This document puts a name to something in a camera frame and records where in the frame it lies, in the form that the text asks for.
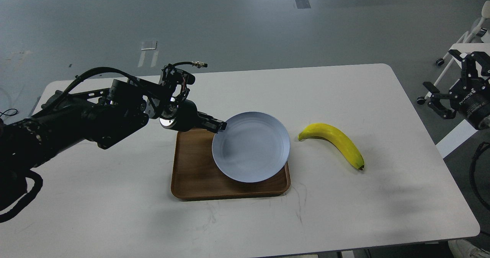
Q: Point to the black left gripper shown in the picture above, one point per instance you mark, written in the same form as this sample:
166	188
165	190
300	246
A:
187	117

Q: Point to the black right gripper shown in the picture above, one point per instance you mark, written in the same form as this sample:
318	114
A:
472	102

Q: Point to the light blue plate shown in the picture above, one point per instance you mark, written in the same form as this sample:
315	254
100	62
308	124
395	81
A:
254	147

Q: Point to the yellow banana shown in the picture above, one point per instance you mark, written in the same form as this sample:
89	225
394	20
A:
338	138

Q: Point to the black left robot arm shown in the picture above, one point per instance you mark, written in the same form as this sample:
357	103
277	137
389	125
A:
103	105

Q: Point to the brown wooden tray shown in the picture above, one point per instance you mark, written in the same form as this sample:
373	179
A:
196	177

